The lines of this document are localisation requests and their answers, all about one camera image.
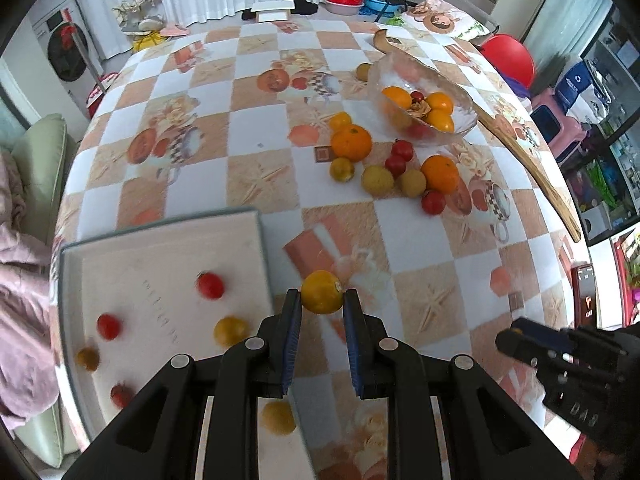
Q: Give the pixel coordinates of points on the white tray with grey rim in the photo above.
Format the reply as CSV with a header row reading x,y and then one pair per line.
x,y
150,260

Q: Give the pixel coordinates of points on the pink blanket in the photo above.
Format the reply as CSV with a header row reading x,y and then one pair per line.
x,y
25,285

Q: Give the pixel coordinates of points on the brown wrinkled nut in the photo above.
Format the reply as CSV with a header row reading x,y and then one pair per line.
x,y
419,109

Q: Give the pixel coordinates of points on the pink plastic stool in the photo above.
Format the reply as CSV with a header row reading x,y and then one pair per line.
x,y
557,122

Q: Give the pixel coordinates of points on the pale green sofa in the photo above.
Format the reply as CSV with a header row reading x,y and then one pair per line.
x,y
42,160

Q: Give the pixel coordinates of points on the long curved wooden stick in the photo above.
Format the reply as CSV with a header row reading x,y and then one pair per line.
x,y
541,181

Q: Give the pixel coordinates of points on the printed white pillow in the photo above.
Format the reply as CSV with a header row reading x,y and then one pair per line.
x,y
440,20

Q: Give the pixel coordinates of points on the blue and white bag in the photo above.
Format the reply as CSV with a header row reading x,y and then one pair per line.
x,y
582,85

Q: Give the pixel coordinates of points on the olive yellow tomato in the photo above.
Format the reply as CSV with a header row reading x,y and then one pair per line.
x,y
88,358

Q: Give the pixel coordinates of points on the flat white box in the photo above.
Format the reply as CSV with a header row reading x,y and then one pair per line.
x,y
272,10

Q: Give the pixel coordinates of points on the pale tan round fruit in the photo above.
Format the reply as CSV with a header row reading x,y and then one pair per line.
x,y
412,182
376,180

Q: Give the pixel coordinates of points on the red plastic chair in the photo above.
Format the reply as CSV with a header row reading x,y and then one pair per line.
x,y
507,57

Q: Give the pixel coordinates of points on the checkered printed tablecloth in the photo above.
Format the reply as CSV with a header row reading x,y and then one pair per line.
x,y
240,125

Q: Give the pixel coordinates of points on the spotted yellow tomato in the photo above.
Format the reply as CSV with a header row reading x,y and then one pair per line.
x,y
342,169

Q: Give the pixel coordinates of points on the blue plastic basin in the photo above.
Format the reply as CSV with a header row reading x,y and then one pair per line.
x,y
376,1

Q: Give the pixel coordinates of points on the pink plastic basin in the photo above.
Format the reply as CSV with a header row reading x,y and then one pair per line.
x,y
345,10

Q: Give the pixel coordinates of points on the clear glass bowl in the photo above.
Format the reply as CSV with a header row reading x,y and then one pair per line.
x,y
400,67

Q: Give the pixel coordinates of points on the large orange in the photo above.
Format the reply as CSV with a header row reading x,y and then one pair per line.
x,y
440,174
351,142

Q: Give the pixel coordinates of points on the dark red smartphone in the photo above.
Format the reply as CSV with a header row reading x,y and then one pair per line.
x,y
583,295

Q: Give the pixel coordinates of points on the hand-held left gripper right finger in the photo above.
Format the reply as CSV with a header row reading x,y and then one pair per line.
x,y
352,350

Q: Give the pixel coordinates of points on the small dark red tomato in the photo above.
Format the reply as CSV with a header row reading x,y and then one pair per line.
x,y
417,96

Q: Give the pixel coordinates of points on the yellow floor item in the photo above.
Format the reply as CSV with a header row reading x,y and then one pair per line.
x,y
147,41

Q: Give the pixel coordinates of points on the white washing machine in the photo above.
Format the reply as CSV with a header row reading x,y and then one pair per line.
x,y
62,45

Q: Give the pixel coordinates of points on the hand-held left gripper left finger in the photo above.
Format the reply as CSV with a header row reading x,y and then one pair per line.
x,y
292,347

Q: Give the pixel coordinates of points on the black cloth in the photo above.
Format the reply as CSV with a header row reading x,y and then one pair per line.
x,y
302,6

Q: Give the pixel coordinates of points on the pink slipper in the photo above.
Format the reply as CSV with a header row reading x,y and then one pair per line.
x,y
174,30

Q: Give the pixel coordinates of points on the glass display cabinet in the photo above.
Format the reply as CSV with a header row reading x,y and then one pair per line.
x,y
615,160

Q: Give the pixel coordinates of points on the white ornament stand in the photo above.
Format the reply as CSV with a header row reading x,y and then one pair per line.
x,y
140,7

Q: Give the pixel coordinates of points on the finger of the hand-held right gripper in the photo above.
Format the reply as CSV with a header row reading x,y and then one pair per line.
x,y
517,349
547,337

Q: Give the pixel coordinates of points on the small orange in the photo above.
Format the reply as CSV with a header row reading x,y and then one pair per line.
x,y
396,97
440,101
340,120

